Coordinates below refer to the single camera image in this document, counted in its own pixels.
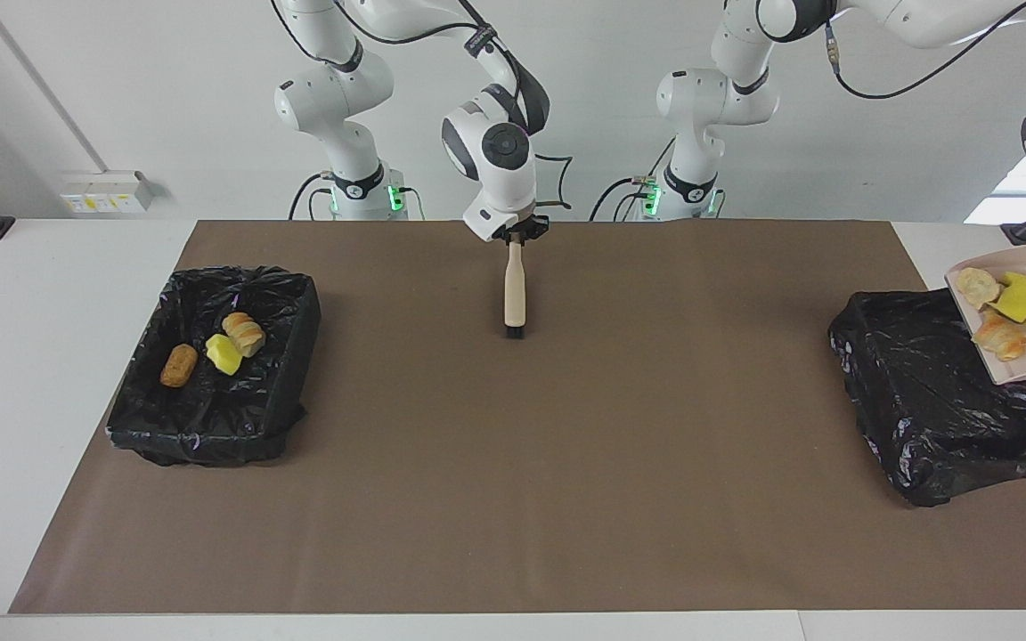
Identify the beige hand brush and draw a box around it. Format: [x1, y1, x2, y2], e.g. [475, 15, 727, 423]
[503, 240, 528, 339]

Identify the pale striped croissant piece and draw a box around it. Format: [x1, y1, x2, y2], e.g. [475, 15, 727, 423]
[222, 312, 266, 359]

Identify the yellow and green sponge piece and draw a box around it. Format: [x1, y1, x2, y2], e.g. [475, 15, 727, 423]
[205, 333, 244, 377]

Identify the brown oval bread roll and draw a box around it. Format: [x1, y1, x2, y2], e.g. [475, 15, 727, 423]
[159, 344, 199, 389]

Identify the pale torn bread piece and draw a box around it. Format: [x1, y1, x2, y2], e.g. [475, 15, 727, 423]
[957, 267, 1002, 311]

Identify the orange striped bread piece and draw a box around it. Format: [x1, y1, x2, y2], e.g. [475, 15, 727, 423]
[972, 313, 1026, 362]

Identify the black bag lined bin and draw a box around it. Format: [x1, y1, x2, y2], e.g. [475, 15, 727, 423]
[827, 287, 1026, 508]
[106, 265, 322, 467]

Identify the brown paper table mat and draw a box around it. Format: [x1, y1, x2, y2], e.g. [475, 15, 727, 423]
[10, 220, 1026, 615]

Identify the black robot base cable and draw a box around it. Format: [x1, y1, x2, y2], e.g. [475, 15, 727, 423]
[590, 142, 676, 222]
[289, 173, 336, 221]

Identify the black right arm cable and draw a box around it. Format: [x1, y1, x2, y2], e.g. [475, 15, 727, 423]
[268, 0, 574, 210]

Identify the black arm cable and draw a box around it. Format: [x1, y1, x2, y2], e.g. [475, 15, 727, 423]
[825, 0, 1026, 101]
[268, 0, 574, 210]

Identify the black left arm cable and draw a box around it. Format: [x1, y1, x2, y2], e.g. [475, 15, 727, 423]
[825, 0, 1026, 101]

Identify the white wall socket box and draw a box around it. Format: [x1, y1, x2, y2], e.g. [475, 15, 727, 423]
[61, 171, 156, 215]

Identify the white wall cable conduit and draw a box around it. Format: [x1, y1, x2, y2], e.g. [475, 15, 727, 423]
[0, 0, 113, 174]

